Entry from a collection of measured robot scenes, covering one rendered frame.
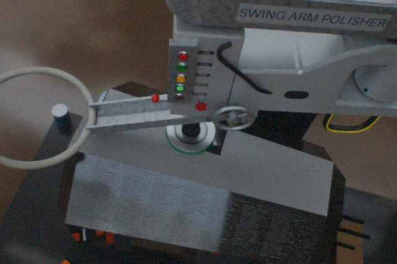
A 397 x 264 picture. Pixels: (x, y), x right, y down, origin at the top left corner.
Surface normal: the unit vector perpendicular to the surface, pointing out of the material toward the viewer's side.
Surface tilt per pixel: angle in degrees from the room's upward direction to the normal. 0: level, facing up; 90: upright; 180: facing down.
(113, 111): 16
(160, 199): 45
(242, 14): 90
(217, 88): 90
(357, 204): 0
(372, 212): 0
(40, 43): 0
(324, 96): 90
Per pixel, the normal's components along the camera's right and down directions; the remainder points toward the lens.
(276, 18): 0.00, 0.87
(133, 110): -0.18, -0.48
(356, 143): 0.10, -0.49
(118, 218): -0.10, 0.24
